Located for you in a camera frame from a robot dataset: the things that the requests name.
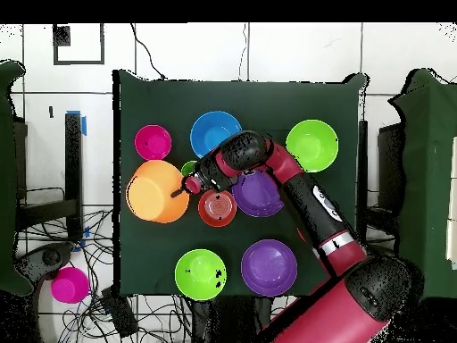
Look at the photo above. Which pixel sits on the large orange plastic bowl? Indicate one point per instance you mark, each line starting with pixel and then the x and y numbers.
pixel 157 193

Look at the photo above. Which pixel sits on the green plastic bowl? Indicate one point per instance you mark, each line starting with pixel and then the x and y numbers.
pixel 198 275
pixel 314 146

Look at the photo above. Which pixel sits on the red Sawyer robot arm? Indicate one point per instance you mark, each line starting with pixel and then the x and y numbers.
pixel 321 221

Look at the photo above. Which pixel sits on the green plastic cup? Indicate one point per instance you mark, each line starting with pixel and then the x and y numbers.
pixel 187 168

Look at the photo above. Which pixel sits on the blue plastic bowl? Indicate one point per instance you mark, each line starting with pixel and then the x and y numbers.
pixel 210 132

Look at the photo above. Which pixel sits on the pink plastic bowl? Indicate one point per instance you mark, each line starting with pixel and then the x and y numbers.
pixel 153 143

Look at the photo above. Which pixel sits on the purple plastic bowl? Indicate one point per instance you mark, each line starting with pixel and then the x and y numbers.
pixel 269 268
pixel 257 200

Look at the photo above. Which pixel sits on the dark green tablecloth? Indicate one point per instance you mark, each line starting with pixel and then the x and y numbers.
pixel 250 103

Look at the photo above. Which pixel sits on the black power brick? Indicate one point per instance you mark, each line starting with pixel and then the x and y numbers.
pixel 119 314

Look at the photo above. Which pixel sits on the pink plastic cup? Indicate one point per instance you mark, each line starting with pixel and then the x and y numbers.
pixel 69 286

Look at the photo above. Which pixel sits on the small black floor object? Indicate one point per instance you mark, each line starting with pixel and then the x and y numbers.
pixel 51 112

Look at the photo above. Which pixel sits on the green cloth side table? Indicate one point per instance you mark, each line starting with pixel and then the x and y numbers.
pixel 7 143
pixel 428 178

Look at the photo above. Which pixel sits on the black post with blue tape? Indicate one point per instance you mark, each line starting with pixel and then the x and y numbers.
pixel 73 157

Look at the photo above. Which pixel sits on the black pedestal foot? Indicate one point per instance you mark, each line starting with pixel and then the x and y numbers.
pixel 50 257

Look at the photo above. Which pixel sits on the grey square floor frame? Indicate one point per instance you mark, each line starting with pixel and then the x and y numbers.
pixel 78 62

